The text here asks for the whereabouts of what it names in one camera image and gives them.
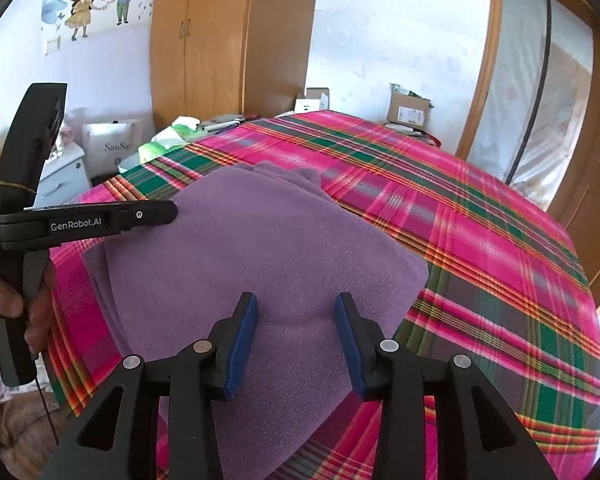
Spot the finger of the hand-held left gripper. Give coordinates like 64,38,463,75
108,199,179,235

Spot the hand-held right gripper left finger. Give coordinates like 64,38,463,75
42,292,259,480

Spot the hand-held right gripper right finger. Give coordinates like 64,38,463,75
335,292,556,480

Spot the purple fleece garment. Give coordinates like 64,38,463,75
82,161,429,480

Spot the person's left hand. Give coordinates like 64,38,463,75
0,259,59,362

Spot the grey nightstand cabinet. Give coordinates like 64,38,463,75
34,151,93,207

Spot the small bottles and boxes cluster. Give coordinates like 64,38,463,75
54,121,79,154

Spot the white paper bag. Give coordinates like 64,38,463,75
82,118,144,174

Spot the pink plaid blanket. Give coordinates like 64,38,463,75
47,109,600,480

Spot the wooden wardrobe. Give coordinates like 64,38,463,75
150,0,322,132

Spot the white cardboard box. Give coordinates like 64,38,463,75
293,86,331,114

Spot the floral bedding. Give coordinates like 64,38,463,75
0,374,72,462

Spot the brown cardboard box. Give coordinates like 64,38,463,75
384,81,434,132

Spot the wooden door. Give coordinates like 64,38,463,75
549,10,600,317

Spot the clear plastic door curtain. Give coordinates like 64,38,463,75
467,0,597,212

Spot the cartoon wall sticker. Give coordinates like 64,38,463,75
39,0,162,44

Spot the black cable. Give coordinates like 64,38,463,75
31,354,62,447

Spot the wooden door frame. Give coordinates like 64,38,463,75
454,0,504,162

